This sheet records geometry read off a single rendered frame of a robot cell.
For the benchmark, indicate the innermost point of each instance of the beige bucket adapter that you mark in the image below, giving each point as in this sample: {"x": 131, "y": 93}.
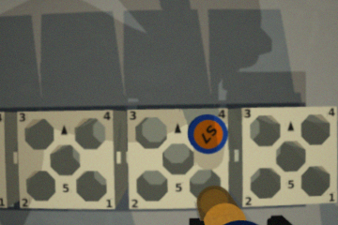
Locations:
{"x": 150, "y": 132}
{"x": 52, "y": 177}
{"x": 305, "y": 149}
{"x": 9, "y": 163}

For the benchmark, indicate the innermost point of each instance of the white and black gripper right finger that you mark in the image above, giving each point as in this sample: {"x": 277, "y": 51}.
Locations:
{"x": 278, "y": 220}

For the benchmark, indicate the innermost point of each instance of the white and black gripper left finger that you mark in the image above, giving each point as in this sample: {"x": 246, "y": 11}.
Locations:
{"x": 196, "y": 221}

